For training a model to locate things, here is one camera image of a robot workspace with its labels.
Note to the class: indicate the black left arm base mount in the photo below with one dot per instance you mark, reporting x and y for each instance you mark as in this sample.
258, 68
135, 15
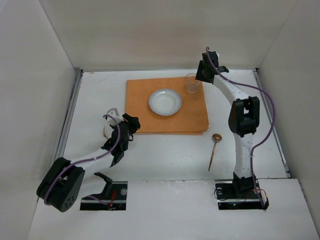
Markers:
107, 190

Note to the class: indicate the white round plate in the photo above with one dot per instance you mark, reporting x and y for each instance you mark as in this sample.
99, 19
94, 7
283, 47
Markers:
165, 102

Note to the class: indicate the clear plastic glass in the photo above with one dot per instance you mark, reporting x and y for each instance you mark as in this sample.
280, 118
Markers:
191, 83

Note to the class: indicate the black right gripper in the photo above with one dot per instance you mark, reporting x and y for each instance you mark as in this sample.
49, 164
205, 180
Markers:
206, 73

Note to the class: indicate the orange cloth napkin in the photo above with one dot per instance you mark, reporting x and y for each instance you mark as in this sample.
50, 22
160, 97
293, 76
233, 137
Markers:
191, 119

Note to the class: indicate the aluminium table rail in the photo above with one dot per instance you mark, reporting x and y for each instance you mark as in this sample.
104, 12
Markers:
69, 114
269, 112

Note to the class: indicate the left aluminium table rail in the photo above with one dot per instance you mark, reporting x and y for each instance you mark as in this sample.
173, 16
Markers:
69, 114

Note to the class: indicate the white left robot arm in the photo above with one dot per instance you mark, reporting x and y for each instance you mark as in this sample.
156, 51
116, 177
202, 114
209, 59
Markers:
67, 180

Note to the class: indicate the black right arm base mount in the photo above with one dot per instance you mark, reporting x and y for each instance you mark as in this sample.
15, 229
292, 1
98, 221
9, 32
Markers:
240, 194

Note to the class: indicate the right aluminium table rail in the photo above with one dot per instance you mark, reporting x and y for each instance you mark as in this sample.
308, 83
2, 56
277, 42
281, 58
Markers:
269, 112

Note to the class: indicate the copper spoon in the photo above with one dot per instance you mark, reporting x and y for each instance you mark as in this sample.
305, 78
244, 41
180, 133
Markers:
216, 138

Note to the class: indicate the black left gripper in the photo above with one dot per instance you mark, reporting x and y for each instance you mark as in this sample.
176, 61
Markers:
131, 121

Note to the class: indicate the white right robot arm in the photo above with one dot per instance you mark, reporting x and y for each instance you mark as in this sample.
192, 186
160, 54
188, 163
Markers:
243, 120

